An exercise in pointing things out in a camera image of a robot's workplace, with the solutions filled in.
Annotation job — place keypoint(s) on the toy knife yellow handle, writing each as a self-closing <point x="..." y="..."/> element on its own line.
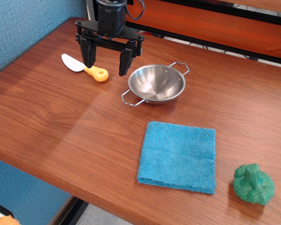
<point x="99" y="74"/>

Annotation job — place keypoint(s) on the orange object bottom corner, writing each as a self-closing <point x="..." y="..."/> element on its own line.
<point x="8" y="220"/>

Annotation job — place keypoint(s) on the orange panel black frame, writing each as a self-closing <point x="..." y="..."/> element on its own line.
<point x="222" y="24"/>

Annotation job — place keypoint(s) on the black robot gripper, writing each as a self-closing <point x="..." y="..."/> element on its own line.
<point x="110" y="31"/>

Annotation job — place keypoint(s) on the metal table leg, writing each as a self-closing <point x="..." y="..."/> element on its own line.
<point x="70" y="212"/>

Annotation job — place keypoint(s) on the small steel two-handled pan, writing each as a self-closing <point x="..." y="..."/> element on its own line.
<point x="157" y="84"/>

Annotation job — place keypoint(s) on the green plastic toy broccoli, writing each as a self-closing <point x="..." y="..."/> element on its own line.
<point x="252" y="185"/>

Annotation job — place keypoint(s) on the blue microfiber cloth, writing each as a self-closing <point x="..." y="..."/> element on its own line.
<point x="179" y="157"/>

